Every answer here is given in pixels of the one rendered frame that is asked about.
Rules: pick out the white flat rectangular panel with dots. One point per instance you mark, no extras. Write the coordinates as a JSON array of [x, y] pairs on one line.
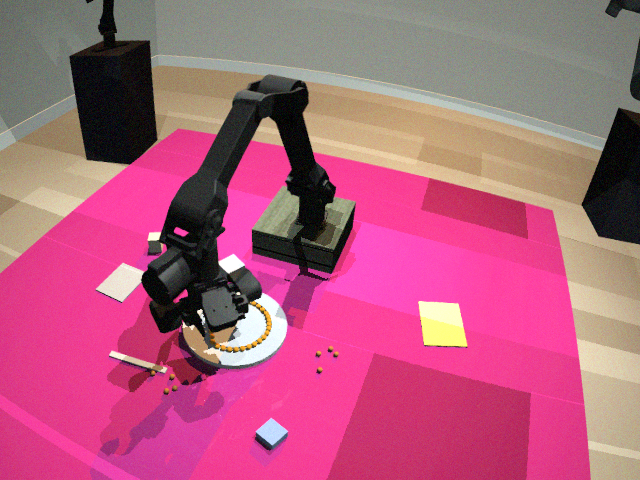
[[123, 281]]

